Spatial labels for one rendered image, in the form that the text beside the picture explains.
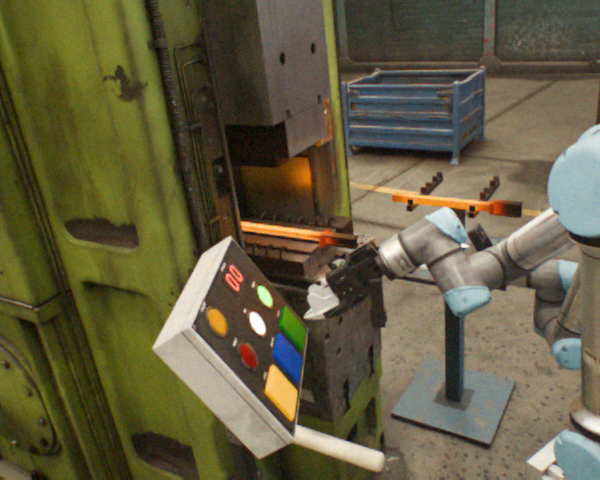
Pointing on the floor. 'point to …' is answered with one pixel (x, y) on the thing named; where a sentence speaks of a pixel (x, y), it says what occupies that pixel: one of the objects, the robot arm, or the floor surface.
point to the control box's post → (243, 457)
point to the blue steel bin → (415, 109)
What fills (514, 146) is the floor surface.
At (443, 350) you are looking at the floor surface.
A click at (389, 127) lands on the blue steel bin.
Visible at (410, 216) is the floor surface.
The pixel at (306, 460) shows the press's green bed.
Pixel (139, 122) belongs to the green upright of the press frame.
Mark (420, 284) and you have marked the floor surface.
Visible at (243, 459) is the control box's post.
